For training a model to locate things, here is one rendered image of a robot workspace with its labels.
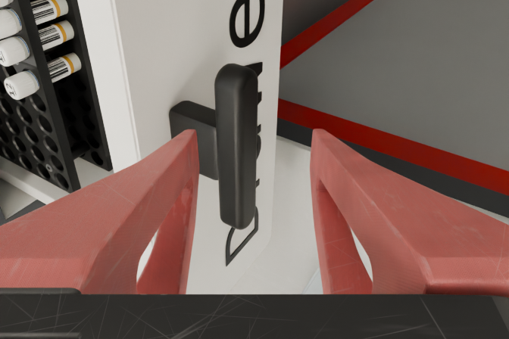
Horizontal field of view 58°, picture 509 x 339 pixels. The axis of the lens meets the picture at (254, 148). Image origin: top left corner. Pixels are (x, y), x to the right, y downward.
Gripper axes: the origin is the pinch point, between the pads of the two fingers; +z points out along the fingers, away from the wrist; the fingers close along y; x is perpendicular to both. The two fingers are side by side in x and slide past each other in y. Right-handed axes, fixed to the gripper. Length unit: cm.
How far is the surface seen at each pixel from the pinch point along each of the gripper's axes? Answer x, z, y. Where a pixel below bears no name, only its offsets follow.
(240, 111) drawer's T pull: 0.6, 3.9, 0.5
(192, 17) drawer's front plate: -1.4, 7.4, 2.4
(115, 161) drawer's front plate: 3.7, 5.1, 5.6
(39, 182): 14.2, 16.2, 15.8
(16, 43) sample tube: 1.5, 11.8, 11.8
